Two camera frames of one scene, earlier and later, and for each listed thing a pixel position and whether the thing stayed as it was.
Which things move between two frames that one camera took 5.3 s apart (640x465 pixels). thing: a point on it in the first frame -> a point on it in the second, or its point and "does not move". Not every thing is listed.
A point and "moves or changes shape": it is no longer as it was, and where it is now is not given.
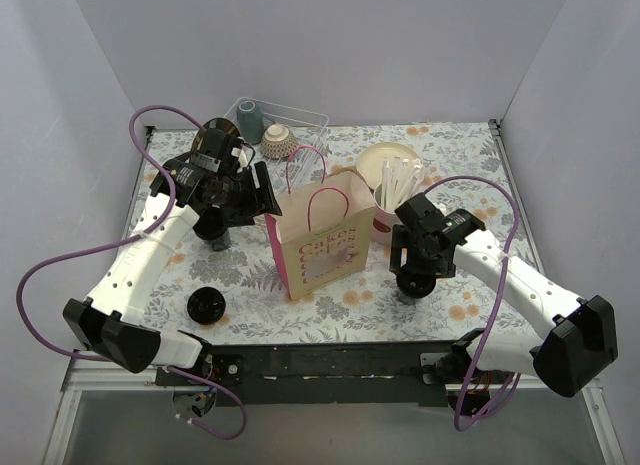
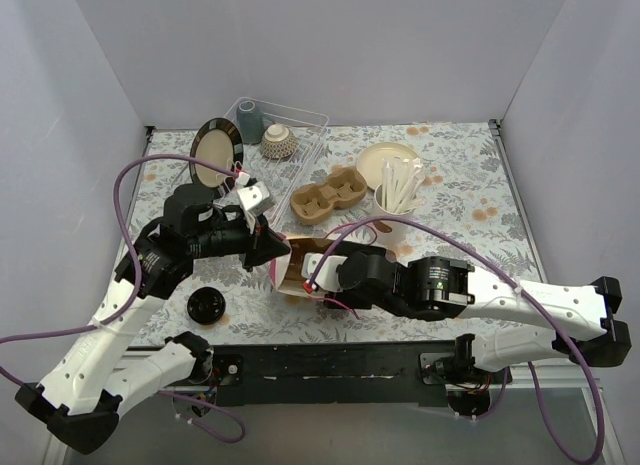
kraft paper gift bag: x=321 y=237 moves or changes shape
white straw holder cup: x=399 y=179 does not move
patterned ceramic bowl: x=278 y=142 does not move
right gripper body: x=398 y=255 -> x=340 y=289
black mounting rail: x=401 y=372 does not move
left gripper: x=265 y=189 -> x=256 y=240
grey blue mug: x=250 y=122 does not move
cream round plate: x=370 y=160 does not move
